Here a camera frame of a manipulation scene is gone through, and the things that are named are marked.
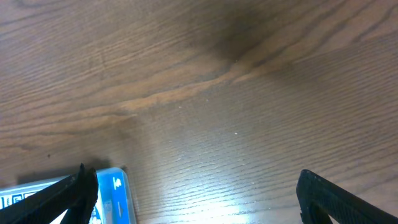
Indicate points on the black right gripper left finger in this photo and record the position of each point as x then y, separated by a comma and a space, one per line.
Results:
74, 197

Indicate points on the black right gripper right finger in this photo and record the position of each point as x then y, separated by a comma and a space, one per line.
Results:
321, 201

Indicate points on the blue Kool Fever box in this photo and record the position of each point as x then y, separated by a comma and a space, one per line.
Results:
113, 196

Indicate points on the clear plastic container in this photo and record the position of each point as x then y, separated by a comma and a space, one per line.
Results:
127, 193

